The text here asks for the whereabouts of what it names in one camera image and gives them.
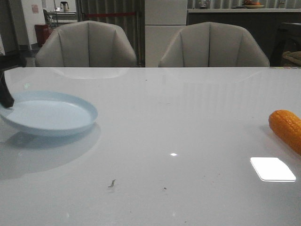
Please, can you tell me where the white cabinet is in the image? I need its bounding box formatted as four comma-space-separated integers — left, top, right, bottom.
144, 0, 188, 67

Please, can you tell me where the light blue round plate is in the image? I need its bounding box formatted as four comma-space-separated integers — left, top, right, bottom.
0, 91, 98, 137

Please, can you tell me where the orange corn cob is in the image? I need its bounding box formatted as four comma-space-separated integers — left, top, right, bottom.
269, 109, 301, 155

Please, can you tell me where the beige armchair right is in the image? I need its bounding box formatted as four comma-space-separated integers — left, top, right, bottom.
158, 22, 270, 67

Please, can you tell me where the beige armchair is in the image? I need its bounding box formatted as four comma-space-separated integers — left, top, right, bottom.
35, 21, 137, 67
158, 22, 270, 67

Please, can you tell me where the pink wall notice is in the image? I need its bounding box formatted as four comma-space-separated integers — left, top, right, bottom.
31, 4, 39, 14

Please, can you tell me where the beige armchair left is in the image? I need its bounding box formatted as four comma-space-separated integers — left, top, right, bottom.
35, 21, 137, 67

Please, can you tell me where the dark counter with white top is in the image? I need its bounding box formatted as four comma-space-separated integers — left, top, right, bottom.
187, 8, 301, 60

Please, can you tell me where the black gripper finger at plate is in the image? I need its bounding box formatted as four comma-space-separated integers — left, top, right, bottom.
0, 71, 14, 108

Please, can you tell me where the kettle on far table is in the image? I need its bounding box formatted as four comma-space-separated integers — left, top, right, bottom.
60, 1, 69, 12

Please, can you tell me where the red barrier belt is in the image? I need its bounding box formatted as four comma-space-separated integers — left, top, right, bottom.
84, 12, 136, 18

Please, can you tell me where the red bin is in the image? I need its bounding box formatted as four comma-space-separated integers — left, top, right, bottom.
34, 24, 49, 47

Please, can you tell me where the dark wooden chair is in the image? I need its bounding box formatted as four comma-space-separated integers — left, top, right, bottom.
270, 23, 301, 67

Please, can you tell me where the fruit bowl on counter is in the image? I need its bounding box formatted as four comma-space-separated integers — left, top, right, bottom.
243, 0, 265, 9

